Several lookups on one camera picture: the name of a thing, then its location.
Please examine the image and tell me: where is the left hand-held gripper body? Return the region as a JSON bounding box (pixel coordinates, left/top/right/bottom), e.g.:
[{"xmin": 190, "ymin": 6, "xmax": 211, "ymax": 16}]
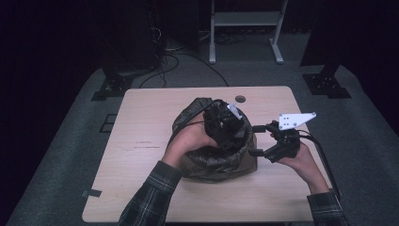
[{"xmin": 203, "ymin": 99, "xmax": 248, "ymax": 150}]

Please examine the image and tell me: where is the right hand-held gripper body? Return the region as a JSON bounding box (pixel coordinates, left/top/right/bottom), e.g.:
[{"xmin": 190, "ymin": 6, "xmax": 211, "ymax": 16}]
[{"xmin": 271, "ymin": 112, "xmax": 317, "ymax": 163}]

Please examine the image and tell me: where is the black plastic garbage bag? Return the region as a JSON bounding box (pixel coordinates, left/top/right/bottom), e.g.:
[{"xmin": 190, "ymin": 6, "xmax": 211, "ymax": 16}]
[{"xmin": 171, "ymin": 97, "xmax": 259, "ymax": 184}]

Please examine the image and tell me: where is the person's right hand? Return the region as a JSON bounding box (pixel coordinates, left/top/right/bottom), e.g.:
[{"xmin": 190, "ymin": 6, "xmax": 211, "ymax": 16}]
[{"xmin": 277, "ymin": 142, "xmax": 330, "ymax": 194}]

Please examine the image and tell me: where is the person's left hand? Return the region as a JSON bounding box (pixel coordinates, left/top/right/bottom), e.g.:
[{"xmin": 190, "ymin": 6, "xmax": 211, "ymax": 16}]
[{"xmin": 161, "ymin": 112, "xmax": 218, "ymax": 169}]

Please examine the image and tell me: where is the black stand base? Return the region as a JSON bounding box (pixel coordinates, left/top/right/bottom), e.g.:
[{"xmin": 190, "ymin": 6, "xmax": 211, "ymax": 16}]
[
  {"xmin": 90, "ymin": 67, "xmax": 136, "ymax": 102},
  {"xmin": 301, "ymin": 64, "xmax": 352, "ymax": 100}
]

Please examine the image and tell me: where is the white metal stand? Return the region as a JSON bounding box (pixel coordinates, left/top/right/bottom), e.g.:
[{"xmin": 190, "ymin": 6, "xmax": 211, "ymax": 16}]
[{"xmin": 209, "ymin": 0, "xmax": 289, "ymax": 65}]

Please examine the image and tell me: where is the dark equipment cabinet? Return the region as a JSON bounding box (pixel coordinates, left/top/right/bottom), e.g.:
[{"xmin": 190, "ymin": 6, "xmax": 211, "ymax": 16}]
[{"xmin": 100, "ymin": 0, "xmax": 165, "ymax": 73}]

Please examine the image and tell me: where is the dark tape strip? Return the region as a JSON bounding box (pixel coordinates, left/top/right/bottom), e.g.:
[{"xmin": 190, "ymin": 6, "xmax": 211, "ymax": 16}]
[{"xmin": 82, "ymin": 188, "xmax": 103, "ymax": 199}]

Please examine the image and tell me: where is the left hand-held gripper black cable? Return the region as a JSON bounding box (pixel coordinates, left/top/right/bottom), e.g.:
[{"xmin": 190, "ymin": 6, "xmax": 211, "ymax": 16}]
[{"xmin": 168, "ymin": 99, "xmax": 220, "ymax": 149}]

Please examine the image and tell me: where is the hand-held gripper black cable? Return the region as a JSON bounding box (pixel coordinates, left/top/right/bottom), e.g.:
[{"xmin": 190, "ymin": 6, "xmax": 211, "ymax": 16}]
[
  {"xmin": 296, "ymin": 129, "xmax": 343, "ymax": 200},
  {"xmin": 168, "ymin": 99, "xmax": 220, "ymax": 149}
]

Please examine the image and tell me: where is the right hand-held gripper black cable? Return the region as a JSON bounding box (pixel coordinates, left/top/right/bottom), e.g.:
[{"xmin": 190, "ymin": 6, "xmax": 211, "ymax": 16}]
[{"xmin": 296, "ymin": 129, "xmax": 343, "ymax": 200}]

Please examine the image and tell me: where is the black floor cable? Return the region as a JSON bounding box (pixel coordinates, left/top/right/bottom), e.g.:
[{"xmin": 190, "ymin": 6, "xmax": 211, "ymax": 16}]
[{"xmin": 139, "ymin": 51, "xmax": 230, "ymax": 89}]

